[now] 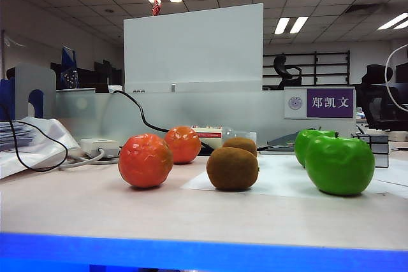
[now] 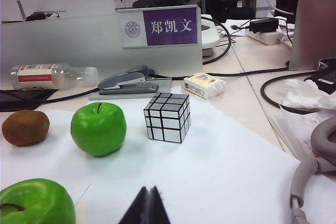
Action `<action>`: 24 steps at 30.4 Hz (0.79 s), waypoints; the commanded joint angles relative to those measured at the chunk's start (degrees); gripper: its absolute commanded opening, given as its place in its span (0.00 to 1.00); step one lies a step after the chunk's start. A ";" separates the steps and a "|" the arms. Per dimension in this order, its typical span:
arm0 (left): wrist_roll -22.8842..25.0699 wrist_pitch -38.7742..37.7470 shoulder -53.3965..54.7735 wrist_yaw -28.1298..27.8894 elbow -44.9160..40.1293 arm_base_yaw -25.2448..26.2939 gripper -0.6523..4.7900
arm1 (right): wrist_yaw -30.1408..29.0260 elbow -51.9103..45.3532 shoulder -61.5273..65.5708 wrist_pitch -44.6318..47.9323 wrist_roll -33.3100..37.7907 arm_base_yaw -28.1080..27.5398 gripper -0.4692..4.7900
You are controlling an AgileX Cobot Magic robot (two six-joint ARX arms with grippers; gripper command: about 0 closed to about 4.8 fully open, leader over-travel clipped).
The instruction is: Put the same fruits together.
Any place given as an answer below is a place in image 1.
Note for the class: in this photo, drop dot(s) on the white paper sheet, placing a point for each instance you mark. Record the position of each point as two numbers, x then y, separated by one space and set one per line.
395 170
280 173

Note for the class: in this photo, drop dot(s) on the red hanging ornament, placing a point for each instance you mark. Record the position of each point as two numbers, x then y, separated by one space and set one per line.
156 7

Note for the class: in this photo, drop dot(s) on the purple and white name plate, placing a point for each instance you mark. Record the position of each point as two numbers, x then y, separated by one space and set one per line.
330 102

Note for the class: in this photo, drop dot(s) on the brown kiwi with green star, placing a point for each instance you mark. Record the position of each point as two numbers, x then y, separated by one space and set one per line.
232 168

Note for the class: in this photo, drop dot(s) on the silver mirror puzzle cube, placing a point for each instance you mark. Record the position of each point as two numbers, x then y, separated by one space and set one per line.
381 151

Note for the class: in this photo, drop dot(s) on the white plastic bag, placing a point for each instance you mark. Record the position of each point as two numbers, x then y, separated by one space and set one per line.
54 132

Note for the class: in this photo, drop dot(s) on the stack of papers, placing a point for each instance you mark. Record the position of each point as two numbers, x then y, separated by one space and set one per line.
12 135

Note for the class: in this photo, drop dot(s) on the white monitor back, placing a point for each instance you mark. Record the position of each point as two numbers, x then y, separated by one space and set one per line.
191 49

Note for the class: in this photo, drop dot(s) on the clear bottle with red label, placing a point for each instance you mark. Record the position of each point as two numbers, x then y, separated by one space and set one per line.
210 133

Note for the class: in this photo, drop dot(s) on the grey metal bookend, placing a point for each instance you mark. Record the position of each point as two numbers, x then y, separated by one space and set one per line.
38 77

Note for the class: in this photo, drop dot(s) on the black wall shelf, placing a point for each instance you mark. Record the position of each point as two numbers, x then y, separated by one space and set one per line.
316 61

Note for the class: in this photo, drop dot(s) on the orange toy fruit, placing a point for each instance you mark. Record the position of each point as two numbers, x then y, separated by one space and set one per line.
186 144
145 160

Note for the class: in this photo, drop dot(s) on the blue table edge strip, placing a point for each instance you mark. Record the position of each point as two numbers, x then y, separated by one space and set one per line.
191 253

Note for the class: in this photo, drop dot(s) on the blue pennant flag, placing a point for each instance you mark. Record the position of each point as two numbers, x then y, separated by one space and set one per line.
68 61

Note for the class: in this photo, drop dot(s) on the green toy apple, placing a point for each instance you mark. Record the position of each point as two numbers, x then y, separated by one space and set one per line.
301 146
339 165

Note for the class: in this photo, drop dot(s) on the frosted glass desk partition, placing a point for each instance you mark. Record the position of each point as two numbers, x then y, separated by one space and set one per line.
191 109

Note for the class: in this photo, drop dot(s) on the blue file holder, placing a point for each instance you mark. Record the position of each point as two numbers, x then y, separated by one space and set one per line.
6 100

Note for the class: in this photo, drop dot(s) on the brown toy kiwi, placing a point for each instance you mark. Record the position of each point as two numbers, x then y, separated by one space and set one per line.
240 143

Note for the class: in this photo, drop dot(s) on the white power adapter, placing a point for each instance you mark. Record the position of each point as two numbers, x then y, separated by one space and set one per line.
95 144

